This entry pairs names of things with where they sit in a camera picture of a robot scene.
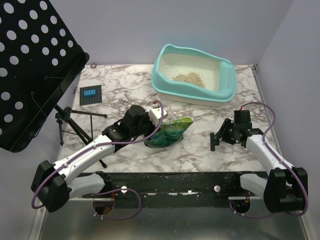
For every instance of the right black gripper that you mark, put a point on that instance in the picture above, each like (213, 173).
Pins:
(223, 133)

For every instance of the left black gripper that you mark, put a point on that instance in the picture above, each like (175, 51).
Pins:
(147, 117)

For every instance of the black bag clip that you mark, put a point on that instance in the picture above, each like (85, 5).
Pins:
(214, 141)

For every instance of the clear plastic scoop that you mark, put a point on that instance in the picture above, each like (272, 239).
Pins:
(167, 108)

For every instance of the green litter bag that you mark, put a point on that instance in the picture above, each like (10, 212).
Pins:
(171, 132)

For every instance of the teal white litter box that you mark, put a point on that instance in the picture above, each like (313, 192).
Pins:
(218, 74)

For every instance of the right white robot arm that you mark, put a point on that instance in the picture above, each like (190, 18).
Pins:
(286, 187)

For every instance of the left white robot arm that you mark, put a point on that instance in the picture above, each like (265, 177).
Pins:
(54, 184)

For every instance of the beige litter pellets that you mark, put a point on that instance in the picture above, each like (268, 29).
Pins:
(191, 78)

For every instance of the dark grey lego baseplate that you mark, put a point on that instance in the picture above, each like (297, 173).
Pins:
(93, 100)

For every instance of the blue lego brick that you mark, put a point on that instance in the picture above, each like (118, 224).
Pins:
(89, 93)

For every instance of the black stand tripod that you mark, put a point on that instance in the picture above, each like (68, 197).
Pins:
(64, 116)

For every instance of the black perforated music stand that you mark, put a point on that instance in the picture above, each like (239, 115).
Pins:
(39, 60)

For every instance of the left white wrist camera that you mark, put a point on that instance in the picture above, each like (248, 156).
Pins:
(155, 114)

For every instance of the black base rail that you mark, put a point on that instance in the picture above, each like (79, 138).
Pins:
(179, 189)

